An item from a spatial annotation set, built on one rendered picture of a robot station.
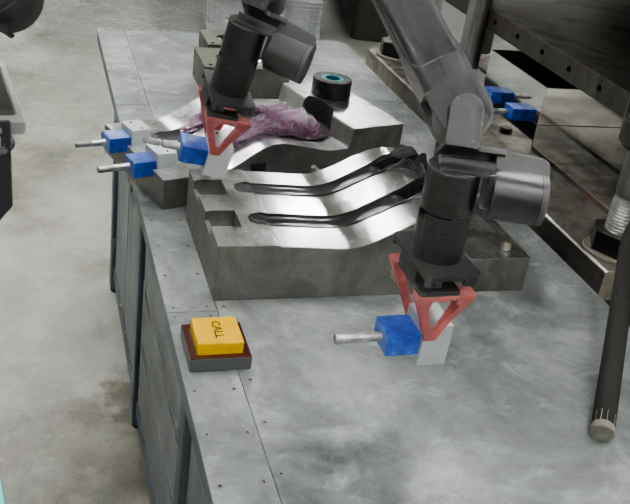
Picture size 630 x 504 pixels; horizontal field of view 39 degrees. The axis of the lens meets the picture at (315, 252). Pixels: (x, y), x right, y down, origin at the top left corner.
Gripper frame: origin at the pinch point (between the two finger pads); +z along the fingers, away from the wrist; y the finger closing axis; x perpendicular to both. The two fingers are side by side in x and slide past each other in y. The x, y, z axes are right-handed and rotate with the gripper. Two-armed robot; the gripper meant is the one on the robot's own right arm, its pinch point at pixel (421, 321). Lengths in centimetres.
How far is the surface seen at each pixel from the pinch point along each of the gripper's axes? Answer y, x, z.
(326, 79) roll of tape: 86, -15, 1
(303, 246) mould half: 29.0, 5.1, 6.3
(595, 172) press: 77, -78, 18
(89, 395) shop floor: 110, 28, 95
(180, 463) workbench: 33, 20, 49
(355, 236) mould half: 31.6, -3.8, 6.4
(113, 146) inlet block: 72, 27, 10
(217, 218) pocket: 39.8, 15.4, 7.2
